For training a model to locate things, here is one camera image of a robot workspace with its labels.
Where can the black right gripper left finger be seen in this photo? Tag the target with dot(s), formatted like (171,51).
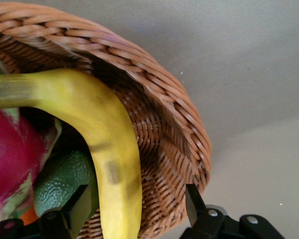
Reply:
(74,211)

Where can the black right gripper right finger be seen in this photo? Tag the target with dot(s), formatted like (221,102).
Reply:
(209,224)

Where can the yellow banana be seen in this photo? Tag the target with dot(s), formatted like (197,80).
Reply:
(102,119)

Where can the green avocado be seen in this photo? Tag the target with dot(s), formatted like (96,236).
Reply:
(62,174)

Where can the orange fruit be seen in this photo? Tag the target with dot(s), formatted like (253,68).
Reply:
(30,216)

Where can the pink dragon fruit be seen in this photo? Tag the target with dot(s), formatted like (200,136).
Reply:
(10,154)

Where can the brown wicker basket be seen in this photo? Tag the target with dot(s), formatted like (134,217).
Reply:
(152,124)

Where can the table cover cloth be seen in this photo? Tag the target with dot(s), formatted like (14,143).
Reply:
(251,99)

